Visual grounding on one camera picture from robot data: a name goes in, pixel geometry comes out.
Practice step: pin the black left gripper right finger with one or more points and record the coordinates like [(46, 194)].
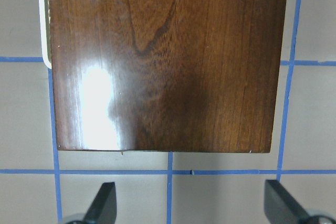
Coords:
[(280, 207)]

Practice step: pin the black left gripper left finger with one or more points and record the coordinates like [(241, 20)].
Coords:
[(104, 206)]

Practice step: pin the light wood drawer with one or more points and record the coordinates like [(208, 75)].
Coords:
[(44, 32)]

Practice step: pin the dark brown wooden cabinet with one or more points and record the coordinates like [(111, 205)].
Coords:
[(165, 75)]

